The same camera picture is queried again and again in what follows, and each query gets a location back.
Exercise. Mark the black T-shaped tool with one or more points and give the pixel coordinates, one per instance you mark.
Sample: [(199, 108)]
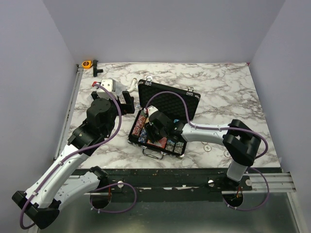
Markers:
[(96, 70)]

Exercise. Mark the white red poker chip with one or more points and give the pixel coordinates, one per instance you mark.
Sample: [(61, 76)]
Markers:
[(227, 154), (207, 148)]

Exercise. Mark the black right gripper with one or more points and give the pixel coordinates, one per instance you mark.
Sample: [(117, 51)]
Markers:
[(149, 128)]

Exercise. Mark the red playing card deck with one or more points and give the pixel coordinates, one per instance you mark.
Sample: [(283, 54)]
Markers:
[(160, 143)]

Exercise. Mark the clear plastic organizer box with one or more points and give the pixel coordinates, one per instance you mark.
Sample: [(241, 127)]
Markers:
[(119, 88)]

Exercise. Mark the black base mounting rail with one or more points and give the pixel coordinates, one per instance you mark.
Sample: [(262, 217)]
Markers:
[(167, 185)]

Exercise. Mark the white pipe fitting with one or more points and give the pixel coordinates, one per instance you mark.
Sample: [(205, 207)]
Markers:
[(133, 86)]

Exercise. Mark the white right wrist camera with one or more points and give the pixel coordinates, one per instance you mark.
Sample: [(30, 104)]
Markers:
[(151, 110)]

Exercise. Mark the orange tape measure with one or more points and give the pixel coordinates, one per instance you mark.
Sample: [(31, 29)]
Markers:
[(87, 64)]

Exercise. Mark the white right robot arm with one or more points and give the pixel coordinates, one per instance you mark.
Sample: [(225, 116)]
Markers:
[(241, 143)]

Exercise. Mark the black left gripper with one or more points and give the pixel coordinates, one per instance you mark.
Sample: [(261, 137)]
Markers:
[(127, 108)]

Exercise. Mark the black poker chip case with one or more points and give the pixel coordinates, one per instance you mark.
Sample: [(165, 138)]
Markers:
[(173, 102)]

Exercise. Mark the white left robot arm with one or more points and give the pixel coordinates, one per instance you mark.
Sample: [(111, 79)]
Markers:
[(42, 202)]

